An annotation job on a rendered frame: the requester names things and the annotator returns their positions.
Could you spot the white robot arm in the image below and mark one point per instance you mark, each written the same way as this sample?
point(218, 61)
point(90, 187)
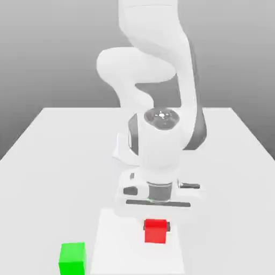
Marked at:
point(159, 141)

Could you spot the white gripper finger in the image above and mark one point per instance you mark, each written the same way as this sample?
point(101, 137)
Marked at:
point(168, 226)

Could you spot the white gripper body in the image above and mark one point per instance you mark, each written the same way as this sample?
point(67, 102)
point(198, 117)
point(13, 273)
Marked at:
point(158, 203)

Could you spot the small red cube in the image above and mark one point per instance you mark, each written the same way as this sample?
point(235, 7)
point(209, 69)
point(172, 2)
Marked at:
point(155, 233)

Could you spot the small green cube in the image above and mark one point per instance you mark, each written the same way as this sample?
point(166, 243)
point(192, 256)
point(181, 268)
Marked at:
point(72, 258)

